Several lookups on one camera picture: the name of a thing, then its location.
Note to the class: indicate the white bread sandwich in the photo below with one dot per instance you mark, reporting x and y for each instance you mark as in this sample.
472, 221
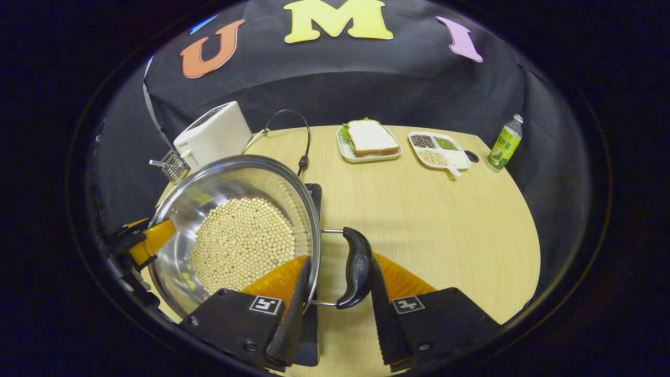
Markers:
371, 137

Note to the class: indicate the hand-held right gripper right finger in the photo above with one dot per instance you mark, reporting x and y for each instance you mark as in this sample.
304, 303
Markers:
384, 319

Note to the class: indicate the white toaster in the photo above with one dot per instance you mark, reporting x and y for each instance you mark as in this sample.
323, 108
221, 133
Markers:
214, 133

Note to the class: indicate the green label drink bottle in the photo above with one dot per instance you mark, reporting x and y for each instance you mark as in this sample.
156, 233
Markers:
505, 146

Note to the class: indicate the small soybeans portion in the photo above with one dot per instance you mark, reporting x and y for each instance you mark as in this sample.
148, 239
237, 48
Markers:
432, 158

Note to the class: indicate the heap of soybeans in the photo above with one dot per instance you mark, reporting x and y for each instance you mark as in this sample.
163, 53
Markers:
241, 243

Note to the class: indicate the white rectangular plate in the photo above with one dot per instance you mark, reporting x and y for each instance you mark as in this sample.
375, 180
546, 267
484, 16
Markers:
345, 152

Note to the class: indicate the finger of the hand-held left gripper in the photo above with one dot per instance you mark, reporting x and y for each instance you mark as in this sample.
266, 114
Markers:
154, 238

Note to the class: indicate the dark red beans portion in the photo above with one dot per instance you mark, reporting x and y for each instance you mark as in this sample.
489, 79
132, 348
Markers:
422, 141

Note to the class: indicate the black induction cooktop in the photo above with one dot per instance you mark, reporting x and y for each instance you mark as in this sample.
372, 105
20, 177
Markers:
313, 201

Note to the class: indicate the stainless steel pot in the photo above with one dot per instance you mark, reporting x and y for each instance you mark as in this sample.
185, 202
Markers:
235, 178

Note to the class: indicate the green mung beans portion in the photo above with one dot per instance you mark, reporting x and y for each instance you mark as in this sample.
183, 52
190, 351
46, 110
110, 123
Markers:
446, 143

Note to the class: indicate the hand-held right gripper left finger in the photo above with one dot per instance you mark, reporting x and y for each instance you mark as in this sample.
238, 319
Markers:
293, 319

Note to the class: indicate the white divided dish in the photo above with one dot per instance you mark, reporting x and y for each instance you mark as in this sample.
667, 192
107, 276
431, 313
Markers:
454, 168

